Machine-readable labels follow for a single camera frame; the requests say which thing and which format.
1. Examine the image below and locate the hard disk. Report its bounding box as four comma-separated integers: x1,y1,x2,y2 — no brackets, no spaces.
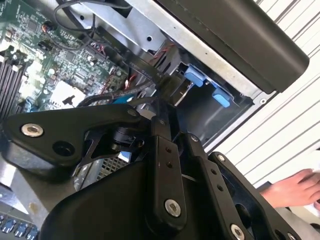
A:
183,63,232,109

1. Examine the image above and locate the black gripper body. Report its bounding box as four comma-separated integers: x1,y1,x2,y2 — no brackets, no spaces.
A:
39,159,242,240

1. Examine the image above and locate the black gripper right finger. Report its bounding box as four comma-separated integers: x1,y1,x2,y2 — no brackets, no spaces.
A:
179,131,301,240

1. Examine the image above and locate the person's bare hand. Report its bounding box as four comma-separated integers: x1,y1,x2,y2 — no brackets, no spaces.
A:
259,168,320,209

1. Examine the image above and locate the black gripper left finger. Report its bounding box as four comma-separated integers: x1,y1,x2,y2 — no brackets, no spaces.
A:
2,97,189,234

